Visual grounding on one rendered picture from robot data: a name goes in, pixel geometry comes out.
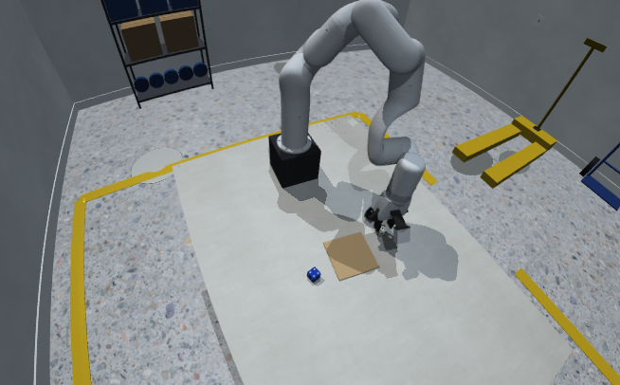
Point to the blue die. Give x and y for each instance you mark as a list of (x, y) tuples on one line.
[(313, 274)]

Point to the tan flat mat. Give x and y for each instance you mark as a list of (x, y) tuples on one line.
[(350, 255)]

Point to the grey die with black pips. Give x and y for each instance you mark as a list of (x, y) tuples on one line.
[(382, 231)]

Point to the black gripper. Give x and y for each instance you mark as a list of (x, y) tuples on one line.
[(384, 207)]

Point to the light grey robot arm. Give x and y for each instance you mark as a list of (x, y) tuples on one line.
[(377, 23)]

